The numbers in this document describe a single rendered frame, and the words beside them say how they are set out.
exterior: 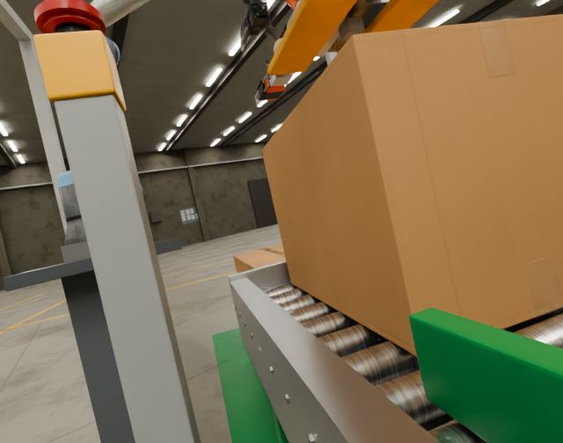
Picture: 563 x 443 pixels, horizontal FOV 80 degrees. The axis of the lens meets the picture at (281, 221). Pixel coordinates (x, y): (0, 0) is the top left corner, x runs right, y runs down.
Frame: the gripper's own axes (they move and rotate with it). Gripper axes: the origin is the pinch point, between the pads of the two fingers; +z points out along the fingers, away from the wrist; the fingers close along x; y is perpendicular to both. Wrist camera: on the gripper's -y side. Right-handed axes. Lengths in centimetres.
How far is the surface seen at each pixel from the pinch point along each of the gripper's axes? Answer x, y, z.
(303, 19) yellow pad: -12, 65, 27
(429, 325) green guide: -22, 98, 73
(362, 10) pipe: 4, 61, 23
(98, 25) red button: -44, 80, 34
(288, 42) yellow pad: -12, 58, 27
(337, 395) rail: -30, 96, 77
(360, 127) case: -16, 85, 52
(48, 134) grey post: -161, -283, -72
